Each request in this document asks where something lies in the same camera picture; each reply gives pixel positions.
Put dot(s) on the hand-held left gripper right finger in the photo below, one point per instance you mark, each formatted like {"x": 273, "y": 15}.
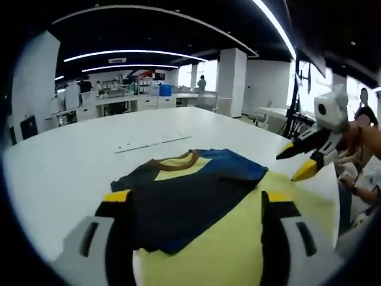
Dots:
{"x": 275, "y": 244}

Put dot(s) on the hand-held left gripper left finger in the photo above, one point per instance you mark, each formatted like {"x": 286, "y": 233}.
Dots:
{"x": 119, "y": 238}

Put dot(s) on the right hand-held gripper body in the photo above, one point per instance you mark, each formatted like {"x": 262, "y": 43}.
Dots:
{"x": 332, "y": 113}

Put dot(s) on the yellow garment with dark sleeves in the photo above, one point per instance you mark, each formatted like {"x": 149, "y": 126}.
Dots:
{"x": 226, "y": 253}

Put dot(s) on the person's right hand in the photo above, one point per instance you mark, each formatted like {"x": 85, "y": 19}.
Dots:
{"x": 352, "y": 137}

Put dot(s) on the black tripod stand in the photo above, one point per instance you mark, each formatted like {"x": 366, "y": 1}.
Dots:
{"x": 294, "y": 116}

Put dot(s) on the white desk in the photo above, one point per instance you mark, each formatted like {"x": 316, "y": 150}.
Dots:
{"x": 275, "y": 114}

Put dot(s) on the white square pillar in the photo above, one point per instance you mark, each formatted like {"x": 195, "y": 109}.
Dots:
{"x": 232, "y": 83}
{"x": 35, "y": 83}

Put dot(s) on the ceiling light strip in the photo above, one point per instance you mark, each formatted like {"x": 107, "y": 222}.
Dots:
{"x": 134, "y": 52}
{"x": 59, "y": 78}
{"x": 276, "y": 24}
{"x": 128, "y": 66}

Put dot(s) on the white counter cabinets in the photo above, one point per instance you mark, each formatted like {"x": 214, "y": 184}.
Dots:
{"x": 119, "y": 105}

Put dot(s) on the black cabinet box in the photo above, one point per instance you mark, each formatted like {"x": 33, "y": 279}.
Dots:
{"x": 28, "y": 128}

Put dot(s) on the blue storage bin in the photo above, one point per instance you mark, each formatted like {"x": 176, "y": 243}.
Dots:
{"x": 166, "y": 90}

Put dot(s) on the ceiling air vent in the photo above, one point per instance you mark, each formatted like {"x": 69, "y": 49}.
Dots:
{"x": 117, "y": 60}

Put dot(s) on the black wall screen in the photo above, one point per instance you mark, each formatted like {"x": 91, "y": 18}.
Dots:
{"x": 159, "y": 76}

